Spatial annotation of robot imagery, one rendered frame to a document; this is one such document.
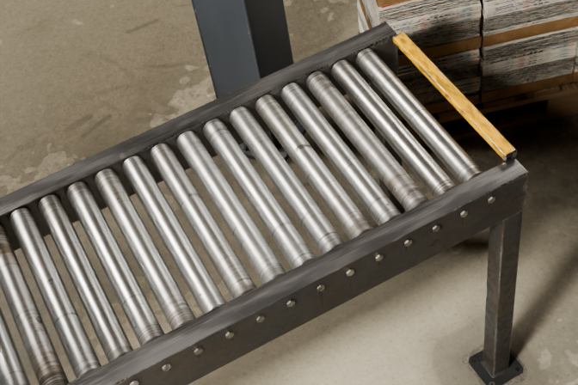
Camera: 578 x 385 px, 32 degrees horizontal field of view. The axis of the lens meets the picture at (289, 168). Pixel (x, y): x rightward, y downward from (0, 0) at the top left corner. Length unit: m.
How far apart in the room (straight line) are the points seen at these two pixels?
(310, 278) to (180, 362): 0.29
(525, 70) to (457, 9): 0.36
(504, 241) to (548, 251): 0.74
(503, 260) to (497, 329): 0.29
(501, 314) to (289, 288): 0.70
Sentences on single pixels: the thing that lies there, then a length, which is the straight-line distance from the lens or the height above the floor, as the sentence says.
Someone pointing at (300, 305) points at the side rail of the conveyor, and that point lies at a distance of 1.92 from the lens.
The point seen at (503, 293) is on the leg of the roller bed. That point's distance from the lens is 2.35.
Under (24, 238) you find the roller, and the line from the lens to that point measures 2.11.
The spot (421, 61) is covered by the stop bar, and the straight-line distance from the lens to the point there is 2.22.
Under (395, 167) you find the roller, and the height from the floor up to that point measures 0.80.
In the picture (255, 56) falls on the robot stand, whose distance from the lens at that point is 2.85.
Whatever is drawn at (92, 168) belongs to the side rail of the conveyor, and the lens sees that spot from 2.17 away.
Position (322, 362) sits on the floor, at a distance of 2.72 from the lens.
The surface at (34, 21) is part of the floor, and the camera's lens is 3.91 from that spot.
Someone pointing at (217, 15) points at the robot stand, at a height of 0.56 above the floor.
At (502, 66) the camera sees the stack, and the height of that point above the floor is 0.28.
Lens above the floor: 2.36
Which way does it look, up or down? 49 degrees down
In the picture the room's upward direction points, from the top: 11 degrees counter-clockwise
